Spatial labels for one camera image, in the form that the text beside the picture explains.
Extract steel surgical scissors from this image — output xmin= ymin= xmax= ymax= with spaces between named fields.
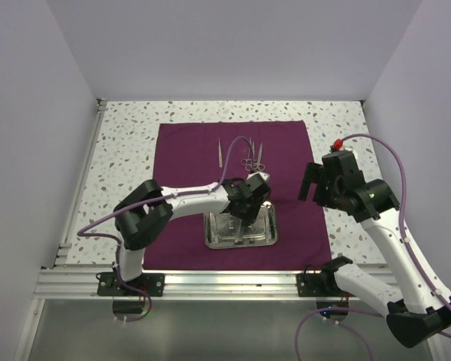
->
xmin=241 ymin=138 xmax=259 ymax=171

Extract steel forceps with ring handles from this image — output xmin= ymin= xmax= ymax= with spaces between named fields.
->
xmin=252 ymin=143 xmax=265 ymax=171

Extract stainless steel instrument tray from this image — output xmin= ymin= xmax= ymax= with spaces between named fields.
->
xmin=204 ymin=201 xmax=279 ymax=250

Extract pointed steel tweezers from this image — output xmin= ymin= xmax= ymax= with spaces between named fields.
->
xmin=218 ymin=138 xmax=223 ymax=168

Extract purple surgical cloth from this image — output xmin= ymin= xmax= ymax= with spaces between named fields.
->
xmin=141 ymin=120 xmax=334 ymax=271

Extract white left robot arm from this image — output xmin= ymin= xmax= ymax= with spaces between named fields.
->
xmin=114 ymin=171 xmax=271 ymax=296

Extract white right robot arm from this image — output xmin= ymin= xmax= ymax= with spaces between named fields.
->
xmin=296 ymin=150 xmax=451 ymax=348

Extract steel scalpel handle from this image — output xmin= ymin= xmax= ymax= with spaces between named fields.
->
xmin=235 ymin=222 xmax=247 ymax=244

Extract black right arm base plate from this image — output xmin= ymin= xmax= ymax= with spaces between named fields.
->
xmin=295 ymin=268 xmax=344 ymax=298

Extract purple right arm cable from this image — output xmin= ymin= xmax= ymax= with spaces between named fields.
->
xmin=295 ymin=134 xmax=451 ymax=361

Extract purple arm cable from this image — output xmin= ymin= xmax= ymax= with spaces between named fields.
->
xmin=295 ymin=134 xmax=451 ymax=361
xmin=77 ymin=135 xmax=251 ymax=323

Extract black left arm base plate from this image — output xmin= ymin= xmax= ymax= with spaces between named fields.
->
xmin=95 ymin=272 xmax=165 ymax=297

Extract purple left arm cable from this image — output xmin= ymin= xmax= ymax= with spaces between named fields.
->
xmin=77 ymin=135 xmax=251 ymax=323

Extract aluminium table edge rail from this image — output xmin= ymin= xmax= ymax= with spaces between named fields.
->
xmin=33 ymin=266 xmax=425 ymax=302

